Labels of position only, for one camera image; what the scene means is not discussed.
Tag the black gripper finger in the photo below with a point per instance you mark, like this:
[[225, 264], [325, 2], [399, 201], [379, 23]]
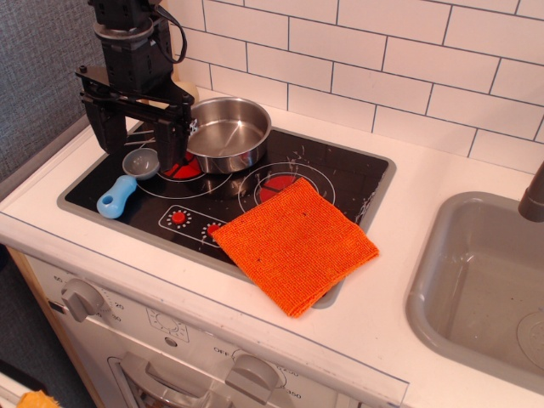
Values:
[[108, 124], [171, 134]]

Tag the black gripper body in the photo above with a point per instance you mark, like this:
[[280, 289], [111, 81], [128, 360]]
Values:
[[135, 81]]

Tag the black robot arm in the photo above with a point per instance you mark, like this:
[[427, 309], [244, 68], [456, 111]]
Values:
[[132, 21]]

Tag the stainless steel pot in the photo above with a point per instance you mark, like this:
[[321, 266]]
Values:
[[228, 134]]

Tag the orange knitted cloth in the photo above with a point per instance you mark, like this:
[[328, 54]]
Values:
[[295, 247]]

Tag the blue grey measuring scoop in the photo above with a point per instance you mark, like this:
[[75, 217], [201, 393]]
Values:
[[137, 165]]

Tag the black toy stovetop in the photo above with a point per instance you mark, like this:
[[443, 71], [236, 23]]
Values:
[[354, 181]]

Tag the red left stove knob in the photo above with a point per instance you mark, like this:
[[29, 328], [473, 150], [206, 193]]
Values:
[[178, 217]]

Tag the red stove knob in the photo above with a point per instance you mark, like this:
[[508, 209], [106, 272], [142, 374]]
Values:
[[178, 217], [209, 230]]

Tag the red right stove knob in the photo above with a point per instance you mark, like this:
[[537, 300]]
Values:
[[209, 230]]

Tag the grey timer knob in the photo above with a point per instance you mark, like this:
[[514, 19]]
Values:
[[81, 299]]

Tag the grey oven temperature knob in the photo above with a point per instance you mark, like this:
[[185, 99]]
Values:
[[253, 377]]

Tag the orange object bottom corner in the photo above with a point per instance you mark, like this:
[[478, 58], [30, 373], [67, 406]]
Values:
[[37, 399]]

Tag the grey toy sink basin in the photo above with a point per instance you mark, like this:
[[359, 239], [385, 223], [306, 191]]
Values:
[[477, 297]]

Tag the grey sink faucet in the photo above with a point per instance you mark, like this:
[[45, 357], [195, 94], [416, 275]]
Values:
[[531, 206]]

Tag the grey oven door handle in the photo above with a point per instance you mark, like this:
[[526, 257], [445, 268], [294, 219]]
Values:
[[152, 384]]

